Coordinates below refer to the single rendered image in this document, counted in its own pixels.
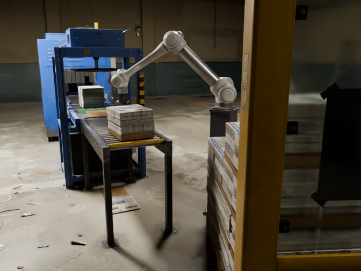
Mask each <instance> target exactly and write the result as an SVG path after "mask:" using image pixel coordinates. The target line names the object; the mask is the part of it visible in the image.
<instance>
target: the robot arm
mask: <svg viewBox="0 0 361 271"><path fill-rule="evenodd" d="M169 51H172V52H173V53H174V54H176V55H177V54H178V55H179V56H180V57H181V58H182V59H183V60H184V61H185V62H186V63H187V64H188V65H189V66H190V67H191V68H192V69H193V70H194V71H195V72H196V73H197V74H198V75H199V76H200V77H201V78H203V79H204V80H205V81H206V82H207V83H208V84H209V85H210V86H211V87H210V90H211V92H212V93H213V94H214V95H215V99H216V103H215V104H211V109H217V110H228V111H230V110H232V109H236V108H237V107H236V106H233V101H234V99H235V98H236V95H237V92H236V89H235V87H234V82H233V80H232V79H231V78H230V77H218V76H217V74H215V73H214V72H213V71H212V70H211V69H210V68H209V67H208V66H207V65H206V64H205V63H204V62H203V61H202V60H201V59H200V58H199V57H198V56H197V55H196V54H195V53H194V52H193V51H192V50H191V49H190V48H189V47H188V46H187V44H186V41H185V40H184V35H183V34H182V32H181V31H169V32H167V33H166V34H165V35H164V38H163V41H162V42H161V43H160V44H159V46H158V47H157V48H156V49H155V50H154V51H153V52H152V53H150V54H149V55H148V56H147V57H145V58H144V59H142V60H141V61H139V62H138V63H137V64H135V65H134V66H133V67H131V68H130V69H128V70H125V69H118V70H117V73H116V74H115V75H114V76H113V77H112V78H111V83H112V85H113V86H114V87H116V88H118V94H119V99H118V101H117V102H116V103H117V105H118V106H119V102H120V103H121V105H123V104H124V105H126V103H127V105H129V104H130V101H129V100H128V99H127V93H128V81H129V78H130V77H131V76H132V75H133V74H134V73H136V72H137V71H138V70H140V69H141V68H143V67H144V66H146V65H148V64H149V63H151V62H152V61H154V60H155V59H157V58H159V57H160V56H162V55H164V54H166V53H168V52H169Z"/></svg>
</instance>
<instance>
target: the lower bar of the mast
mask: <svg viewBox="0 0 361 271"><path fill-rule="evenodd" d="M276 271H361V253H345V254H311V255H281V256H277V261H276Z"/></svg>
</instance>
